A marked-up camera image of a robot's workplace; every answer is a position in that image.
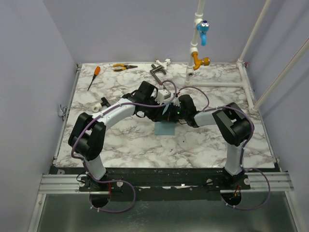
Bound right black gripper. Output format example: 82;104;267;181
162;103;187;123

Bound orange tap valve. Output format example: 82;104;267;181
191;52;211;71

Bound orange handled screwdriver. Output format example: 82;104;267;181
87;66;100;91

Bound aluminium rail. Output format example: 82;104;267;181
38;172;294;195

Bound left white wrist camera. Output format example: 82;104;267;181
155;84;171;104

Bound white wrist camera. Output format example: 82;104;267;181
173;93;180;107
155;84;171;104

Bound teal paper envelope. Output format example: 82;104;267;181
154;103;176;136

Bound blue tap valve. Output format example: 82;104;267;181
196;20;210;46

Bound white PVC pipe frame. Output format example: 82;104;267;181
183;0;309;114

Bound dark metal crank handle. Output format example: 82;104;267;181
150;64;167;84

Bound white PVC coupling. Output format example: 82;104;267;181
92;103;102;112

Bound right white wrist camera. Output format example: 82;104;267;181
173;93;180;107

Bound wall hook clip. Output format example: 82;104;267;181
57;104;67;120

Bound white pipe fitting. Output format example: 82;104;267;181
155;58;171;70

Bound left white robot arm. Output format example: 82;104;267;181
68;81;171;191

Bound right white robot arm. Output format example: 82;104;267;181
162;95;254;189

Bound yellow handled pliers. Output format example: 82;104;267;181
113;64;138;72

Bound black T-shaped tool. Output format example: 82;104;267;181
100;97;110;107

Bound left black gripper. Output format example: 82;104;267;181
142;96;165;122

